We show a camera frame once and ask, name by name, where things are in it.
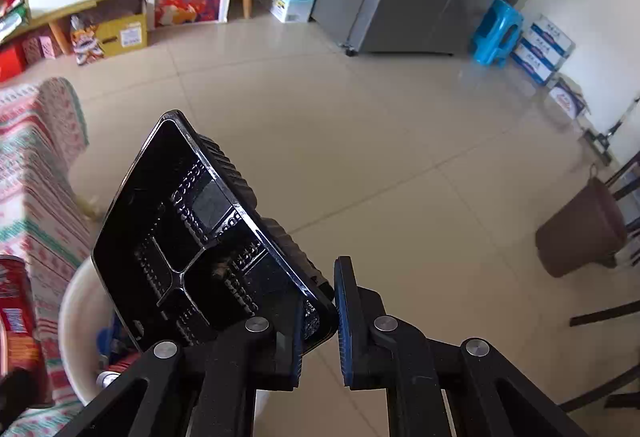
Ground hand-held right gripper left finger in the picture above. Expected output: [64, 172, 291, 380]
[55, 302, 307, 437]

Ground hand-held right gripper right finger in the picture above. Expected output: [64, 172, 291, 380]
[333, 256, 591, 437]

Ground white waste bin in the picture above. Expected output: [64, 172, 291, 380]
[57, 256, 151, 410]

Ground red cylindrical snack can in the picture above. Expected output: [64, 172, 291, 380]
[0, 254, 53, 410]

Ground black plastic food tray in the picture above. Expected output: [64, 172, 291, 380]
[91, 109, 338, 358]

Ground blue yellow small carton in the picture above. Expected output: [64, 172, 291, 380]
[97, 324, 123, 365]

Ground striped patterned tablecloth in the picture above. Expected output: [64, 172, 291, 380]
[0, 77, 101, 437]

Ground brown plastic bucket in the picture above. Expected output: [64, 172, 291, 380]
[535, 164, 628, 279]

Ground black chair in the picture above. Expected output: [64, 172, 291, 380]
[555, 149, 640, 413]

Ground floor mop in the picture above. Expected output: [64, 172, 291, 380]
[580, 94, 640, 168]

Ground open white cardboard box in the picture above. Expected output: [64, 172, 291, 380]
[547, 77, 591, 120]

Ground blue white carton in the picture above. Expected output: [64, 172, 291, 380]
[267, 0, 317, 24]

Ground white blue cardboard box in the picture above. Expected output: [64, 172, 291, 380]
[510, 38, 563, 85]
[527, 14, 576, 56]

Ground blue plastic stool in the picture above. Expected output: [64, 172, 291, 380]
[470, 0, 525, 68]

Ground red box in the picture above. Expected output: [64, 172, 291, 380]
[0, 44, 28, 82]

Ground pink plastic basket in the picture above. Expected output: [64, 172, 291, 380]
[22, 35, 63, 65]

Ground yellow cardboard box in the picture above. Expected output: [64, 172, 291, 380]
[70, 14, 150, 65]

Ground white framed picture box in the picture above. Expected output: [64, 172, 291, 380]
[141, 0, 234, 28]

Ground red green bags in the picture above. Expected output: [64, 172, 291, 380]
[0, 0, 28, 42]

